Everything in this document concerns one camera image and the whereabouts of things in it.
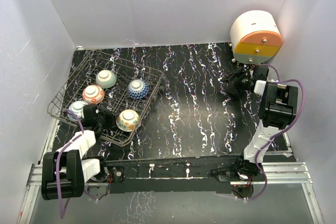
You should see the red geometric patterned bowl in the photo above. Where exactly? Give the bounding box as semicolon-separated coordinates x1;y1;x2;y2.
128;79;149;100

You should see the blue patterned bowl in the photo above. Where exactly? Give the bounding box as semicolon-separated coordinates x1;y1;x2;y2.
68;100;88;120

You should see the orange leaf patterned bowl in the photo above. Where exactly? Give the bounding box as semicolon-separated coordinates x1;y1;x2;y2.
82;85;104;104

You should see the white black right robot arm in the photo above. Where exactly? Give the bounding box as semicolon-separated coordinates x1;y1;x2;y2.
209;65;298;183

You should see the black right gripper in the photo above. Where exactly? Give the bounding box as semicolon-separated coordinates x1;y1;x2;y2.
220;68;253;97

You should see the white round drawer cabinet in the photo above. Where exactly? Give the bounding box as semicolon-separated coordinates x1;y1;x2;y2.
230;10;283;65

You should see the yellow star patterned bowl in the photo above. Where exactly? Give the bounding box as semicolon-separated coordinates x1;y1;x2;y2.
116;109;141;132

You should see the pale green ceramic bowl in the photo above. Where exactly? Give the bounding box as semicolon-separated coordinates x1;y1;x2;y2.
96;70;117;89

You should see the aluminium frame rail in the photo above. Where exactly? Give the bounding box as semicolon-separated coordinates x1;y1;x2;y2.
18;163;323;224

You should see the grey wire dish rack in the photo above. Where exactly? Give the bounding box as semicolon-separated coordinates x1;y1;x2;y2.
47;49;166;147

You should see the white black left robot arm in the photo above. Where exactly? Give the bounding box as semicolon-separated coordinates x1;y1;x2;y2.
41;104;113;200

